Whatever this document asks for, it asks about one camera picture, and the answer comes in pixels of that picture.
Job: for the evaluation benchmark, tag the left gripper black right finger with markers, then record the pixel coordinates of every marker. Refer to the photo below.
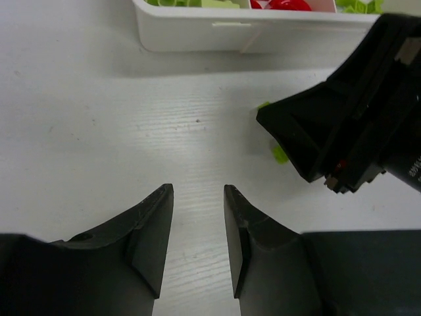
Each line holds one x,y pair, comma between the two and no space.
276,271

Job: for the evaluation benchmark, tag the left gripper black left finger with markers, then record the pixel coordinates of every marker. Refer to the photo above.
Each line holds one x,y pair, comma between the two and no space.
115,268

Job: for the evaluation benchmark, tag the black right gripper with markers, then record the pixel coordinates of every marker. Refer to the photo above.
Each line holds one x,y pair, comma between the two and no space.
351,136

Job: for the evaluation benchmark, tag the red half-round lego plate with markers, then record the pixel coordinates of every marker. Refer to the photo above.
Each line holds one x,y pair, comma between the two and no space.
281,5

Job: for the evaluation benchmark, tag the pale green arch duplo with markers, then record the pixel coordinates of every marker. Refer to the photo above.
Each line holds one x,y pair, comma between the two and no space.
218,4

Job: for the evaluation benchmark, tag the pale green curved duplo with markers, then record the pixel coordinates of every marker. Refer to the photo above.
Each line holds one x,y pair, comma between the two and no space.
175,3

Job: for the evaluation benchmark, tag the green square lego plate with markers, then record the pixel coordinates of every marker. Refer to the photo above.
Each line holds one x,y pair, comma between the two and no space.
351,6

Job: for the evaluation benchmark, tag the green tiny lego piece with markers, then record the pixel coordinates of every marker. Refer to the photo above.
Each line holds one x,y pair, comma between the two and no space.
279,155

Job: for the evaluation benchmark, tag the green hollow lego cube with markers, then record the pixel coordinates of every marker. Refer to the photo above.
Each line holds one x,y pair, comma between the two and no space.
263,105

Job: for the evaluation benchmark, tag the green arch lego piece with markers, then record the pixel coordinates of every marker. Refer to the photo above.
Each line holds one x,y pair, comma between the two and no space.
374,7

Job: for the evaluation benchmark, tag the white three-compartment tray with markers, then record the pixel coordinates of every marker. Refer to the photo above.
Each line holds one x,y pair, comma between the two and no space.
245,30

